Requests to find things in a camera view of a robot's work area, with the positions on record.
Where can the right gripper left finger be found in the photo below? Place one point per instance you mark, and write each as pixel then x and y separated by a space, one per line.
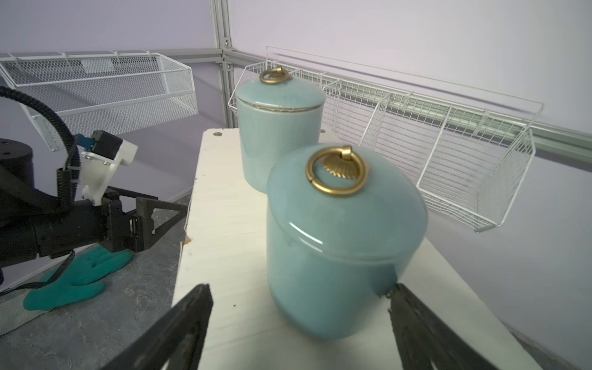
pixel 175 341

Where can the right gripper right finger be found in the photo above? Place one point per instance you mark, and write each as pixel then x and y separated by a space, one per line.
pixel 423 340

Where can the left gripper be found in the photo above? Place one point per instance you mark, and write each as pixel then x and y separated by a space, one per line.
pixel 108 224

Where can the light blue canister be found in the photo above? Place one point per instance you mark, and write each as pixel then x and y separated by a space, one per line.
pixel 277 114
pixel 343 224

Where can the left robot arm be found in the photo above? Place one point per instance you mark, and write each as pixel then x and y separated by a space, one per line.
pixel 21 201

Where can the white two-tier shelf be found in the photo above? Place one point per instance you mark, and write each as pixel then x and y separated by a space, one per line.
pixel 226 248

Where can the green work glove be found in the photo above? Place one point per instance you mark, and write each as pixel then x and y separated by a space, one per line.
pixel 81 281

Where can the white mesh basket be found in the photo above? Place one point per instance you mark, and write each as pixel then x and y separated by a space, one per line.
pixel 117 92

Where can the long white wire basket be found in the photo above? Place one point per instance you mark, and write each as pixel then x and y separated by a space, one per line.
pixel 467 149

